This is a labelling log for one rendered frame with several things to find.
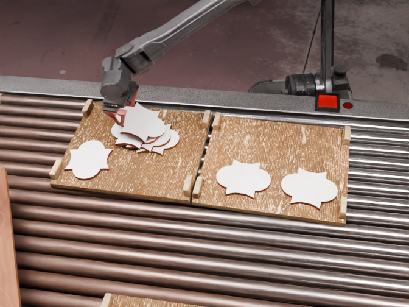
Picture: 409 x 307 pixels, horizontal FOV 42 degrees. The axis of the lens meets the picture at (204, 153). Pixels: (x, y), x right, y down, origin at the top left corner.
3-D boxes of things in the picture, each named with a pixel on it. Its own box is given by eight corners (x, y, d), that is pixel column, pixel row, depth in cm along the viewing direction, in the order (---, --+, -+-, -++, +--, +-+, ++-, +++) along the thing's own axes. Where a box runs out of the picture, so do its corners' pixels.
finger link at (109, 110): (137, 116, 160) (132, 92, 153) (128, 133, 155) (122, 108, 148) (116, 112, 161) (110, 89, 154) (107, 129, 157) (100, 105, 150)
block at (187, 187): (187, 179, 151) (186, 173, 149) (193, 180, 150) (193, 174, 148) (182, 196, 147) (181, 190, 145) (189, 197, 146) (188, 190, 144)
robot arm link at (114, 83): (151, 62, 147) (132, 40, 142) (150, 89, 140) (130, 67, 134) (116, 80, 152) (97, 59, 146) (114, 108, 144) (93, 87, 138)
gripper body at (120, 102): (137, 86, 156) (133, 66, 151) (124, 109, 150) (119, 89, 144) (117, 83, 158) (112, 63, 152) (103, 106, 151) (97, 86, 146)
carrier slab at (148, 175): (90, 106, 177) (90, 102, 176) (212, 117, 170) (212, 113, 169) (50, 186, 154) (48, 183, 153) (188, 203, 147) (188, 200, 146)
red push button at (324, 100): (318, 97, 175) (318, 94, 174) (336, 98, 174) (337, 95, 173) (317, 109, 171) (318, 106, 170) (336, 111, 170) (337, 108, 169)
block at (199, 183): (197, 181, 150) (196, 175, 148) (204, 183, 150) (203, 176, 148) (192, 198, 146) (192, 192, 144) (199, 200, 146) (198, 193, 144)
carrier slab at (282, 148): (216, 119, 170) (216, 114, 168) (349, 133, 162) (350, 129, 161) (192, 205, 146) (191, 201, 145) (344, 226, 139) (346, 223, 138)
